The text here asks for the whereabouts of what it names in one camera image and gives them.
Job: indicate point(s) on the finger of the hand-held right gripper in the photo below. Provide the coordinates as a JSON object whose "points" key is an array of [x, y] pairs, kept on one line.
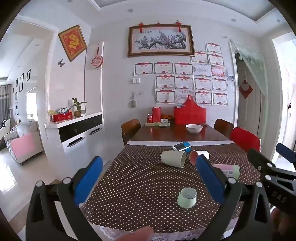
{"points": [[259, 160], [286, 150]]}

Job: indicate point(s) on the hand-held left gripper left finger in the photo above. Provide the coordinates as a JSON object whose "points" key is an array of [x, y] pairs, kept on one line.
{"points": [[89, 178]]}

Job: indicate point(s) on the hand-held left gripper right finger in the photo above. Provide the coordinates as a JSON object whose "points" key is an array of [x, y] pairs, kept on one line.
{"points": [[209, 180]]}

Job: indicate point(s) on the pink green labelled cup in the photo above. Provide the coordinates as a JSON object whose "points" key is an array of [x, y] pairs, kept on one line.
{"points": [[227, 170]]}

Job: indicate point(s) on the light green cup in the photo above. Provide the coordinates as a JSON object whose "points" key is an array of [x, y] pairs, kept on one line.
{"points": [[172, 158], [186, 199]]}

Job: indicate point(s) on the person's right hand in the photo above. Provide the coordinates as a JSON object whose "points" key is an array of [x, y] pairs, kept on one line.
{"points": [[283, 224]]}

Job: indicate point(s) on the person's left hand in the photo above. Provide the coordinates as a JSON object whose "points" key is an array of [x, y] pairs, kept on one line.
{"points": [[133, 234]]}

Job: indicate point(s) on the red chair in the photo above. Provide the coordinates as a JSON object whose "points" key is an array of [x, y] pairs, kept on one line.
{"points": [[245, 140]]}

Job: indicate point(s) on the blue can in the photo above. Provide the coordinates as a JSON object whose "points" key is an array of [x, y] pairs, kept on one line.
{"points": [[181, 146]]}

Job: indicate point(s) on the white black sideboard cabinet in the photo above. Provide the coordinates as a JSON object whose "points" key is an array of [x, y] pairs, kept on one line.
{"points": [[76, 134]]}

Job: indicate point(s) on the brown wooden chair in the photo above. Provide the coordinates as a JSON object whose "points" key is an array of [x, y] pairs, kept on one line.
{"points": [[130, 129], [223, 127]]}

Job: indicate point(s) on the white bowl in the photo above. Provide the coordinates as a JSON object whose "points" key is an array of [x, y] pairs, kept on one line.
{"points": [[194, 128]]}

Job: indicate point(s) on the brown polka dot tablecloth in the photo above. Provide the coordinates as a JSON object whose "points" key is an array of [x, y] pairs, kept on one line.
{"points": [[143, 183]]}

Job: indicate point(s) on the wooden dining table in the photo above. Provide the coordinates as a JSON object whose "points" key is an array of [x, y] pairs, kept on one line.
{"points": [[161, 134]]}

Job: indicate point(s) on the red tin box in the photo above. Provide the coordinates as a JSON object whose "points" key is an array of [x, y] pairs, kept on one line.
{"points": [[61, 117]]}

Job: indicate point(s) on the red gift bag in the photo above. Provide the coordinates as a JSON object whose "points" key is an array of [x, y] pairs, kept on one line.
{"points": [[189, 114]]}

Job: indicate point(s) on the red diamond door decoration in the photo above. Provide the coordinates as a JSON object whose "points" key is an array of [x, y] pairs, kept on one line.
{"points": [[245, 89]]}

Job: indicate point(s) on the potted green plant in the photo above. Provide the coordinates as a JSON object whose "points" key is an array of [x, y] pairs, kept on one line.
{"points": [[78, 106]]}

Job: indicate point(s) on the white sofa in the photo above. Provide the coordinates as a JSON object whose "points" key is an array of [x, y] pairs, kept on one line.
{"points": [[25, 143]]}

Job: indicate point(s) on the pink cloth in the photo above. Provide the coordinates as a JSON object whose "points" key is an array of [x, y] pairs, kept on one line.
{"points": [[22, 144]]}

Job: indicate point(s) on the orange snack bag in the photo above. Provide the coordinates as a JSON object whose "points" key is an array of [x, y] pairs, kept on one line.
{"points": [[167, 116]]}

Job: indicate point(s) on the beige tray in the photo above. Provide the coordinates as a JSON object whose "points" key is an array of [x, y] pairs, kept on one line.
{"points": [[153, 124]]}

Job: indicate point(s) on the red drink can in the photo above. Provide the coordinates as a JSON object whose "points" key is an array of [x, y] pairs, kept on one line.
{"points": [[149, 118]]}

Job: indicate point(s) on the hanging grey brush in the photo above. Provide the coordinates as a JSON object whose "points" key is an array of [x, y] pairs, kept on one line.
{"points": [[133, 103]]}

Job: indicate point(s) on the green lace door curtain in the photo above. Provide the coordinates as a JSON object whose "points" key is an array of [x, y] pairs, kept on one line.
{"points": [[253, 64]]}

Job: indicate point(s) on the grey window curtain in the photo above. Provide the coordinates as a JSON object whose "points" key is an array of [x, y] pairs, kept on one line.
{"points": [[5, 104]]}

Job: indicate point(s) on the red round hanging ornament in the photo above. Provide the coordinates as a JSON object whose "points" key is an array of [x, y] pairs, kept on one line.
{"points": [[97, 61]]}

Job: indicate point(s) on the framed red gold picture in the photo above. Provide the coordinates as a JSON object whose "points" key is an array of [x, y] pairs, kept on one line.
{"points": [[72, 42]]}

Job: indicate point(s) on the framed blossom painting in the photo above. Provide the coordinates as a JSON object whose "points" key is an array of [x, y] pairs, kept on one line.
{"points": [[161, 40]]}

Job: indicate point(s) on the red knot ornament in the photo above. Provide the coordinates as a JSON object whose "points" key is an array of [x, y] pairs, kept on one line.
{"points": [[140, 27], [158, 26], [178, 26]]}

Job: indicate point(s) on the group of wall certificates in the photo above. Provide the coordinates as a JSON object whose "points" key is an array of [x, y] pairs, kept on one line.
{"points": [[185, 82]]}

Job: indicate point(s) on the white light switch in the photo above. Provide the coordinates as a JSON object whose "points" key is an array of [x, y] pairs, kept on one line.
{"points": [[136, 80]]}

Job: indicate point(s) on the black picture frame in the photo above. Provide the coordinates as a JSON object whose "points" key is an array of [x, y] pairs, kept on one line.
{"points": [[21, 82], [28, 75]]}

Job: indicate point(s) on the butterfly wall sticker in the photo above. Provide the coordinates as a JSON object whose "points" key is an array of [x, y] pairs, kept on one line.
{"points": [[61, 63]]}

